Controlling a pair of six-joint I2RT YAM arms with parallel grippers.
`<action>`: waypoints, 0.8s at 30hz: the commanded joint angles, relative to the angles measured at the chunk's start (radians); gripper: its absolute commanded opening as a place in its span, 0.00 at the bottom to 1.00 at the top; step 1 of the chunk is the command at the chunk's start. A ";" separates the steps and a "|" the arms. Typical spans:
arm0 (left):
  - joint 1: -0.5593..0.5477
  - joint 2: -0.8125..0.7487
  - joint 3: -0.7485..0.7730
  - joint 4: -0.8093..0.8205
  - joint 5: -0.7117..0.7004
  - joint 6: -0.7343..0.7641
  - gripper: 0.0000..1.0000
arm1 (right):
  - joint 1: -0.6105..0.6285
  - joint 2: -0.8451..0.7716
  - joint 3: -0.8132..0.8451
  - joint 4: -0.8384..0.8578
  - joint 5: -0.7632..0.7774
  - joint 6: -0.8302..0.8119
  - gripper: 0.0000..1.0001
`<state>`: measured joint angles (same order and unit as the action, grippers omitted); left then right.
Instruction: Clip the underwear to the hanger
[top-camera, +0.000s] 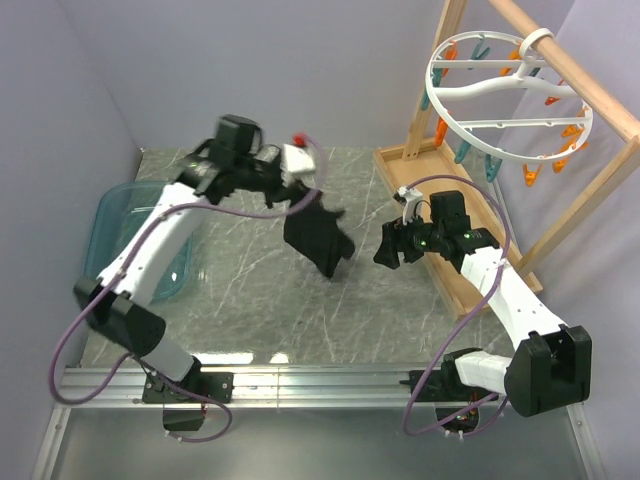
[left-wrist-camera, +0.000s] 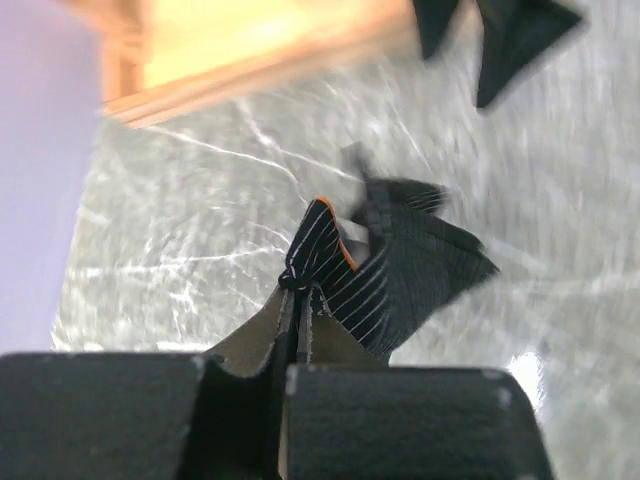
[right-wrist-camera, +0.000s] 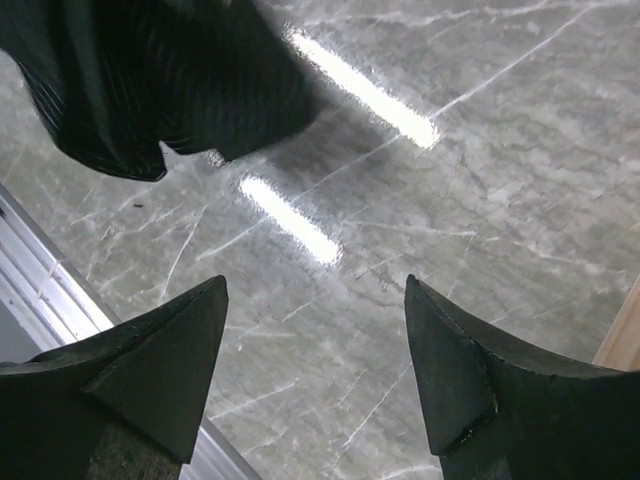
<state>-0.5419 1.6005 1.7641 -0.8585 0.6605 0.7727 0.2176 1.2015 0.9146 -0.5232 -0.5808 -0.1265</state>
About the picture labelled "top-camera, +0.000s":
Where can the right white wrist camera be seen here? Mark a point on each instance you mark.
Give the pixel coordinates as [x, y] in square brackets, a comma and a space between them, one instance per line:
[411, 200]

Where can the wooden hanger rack frame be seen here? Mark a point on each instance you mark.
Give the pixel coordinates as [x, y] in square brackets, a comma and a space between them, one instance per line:
[419, 164]

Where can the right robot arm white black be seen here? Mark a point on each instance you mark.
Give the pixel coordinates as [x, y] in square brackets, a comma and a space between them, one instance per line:
[551, 366]

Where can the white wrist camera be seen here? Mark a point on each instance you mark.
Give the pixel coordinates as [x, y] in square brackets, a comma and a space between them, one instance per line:
[411, 200]
[296, 161]

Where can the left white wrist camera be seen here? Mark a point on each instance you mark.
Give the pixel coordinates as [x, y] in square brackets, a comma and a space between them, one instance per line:
[296, 161]

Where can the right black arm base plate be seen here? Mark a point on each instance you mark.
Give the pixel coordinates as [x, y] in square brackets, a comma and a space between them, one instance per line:
[433, 390]

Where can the teal clothes peg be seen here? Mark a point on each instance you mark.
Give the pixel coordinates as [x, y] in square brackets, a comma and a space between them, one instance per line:
[492, 167]
[462, 151]

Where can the white round clip hanger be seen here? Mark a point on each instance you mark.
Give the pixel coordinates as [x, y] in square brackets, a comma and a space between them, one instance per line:
[518, 77]

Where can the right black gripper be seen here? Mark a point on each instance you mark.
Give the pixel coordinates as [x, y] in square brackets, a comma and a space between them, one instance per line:
[395, 236]

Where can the black striped underwear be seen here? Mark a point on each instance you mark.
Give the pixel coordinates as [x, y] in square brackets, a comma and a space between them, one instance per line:
[314, 233]

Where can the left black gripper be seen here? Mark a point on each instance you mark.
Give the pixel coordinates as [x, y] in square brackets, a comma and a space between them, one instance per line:
[284, 193]

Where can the orange clothes peg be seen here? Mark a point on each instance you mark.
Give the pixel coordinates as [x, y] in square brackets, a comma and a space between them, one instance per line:
[559, 165]
[530, 174]
[441, 131]

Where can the aluminium mounting rail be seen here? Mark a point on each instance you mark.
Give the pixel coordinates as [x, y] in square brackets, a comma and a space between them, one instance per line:
[275, 386]

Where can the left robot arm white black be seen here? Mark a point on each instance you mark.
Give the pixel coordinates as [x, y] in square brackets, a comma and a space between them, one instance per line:
[115, 304]

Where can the teal transparent plastic bin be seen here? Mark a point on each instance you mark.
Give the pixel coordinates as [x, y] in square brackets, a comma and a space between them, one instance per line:
[120, 214]

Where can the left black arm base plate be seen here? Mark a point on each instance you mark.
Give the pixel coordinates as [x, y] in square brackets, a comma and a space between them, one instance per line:
[212, 385]

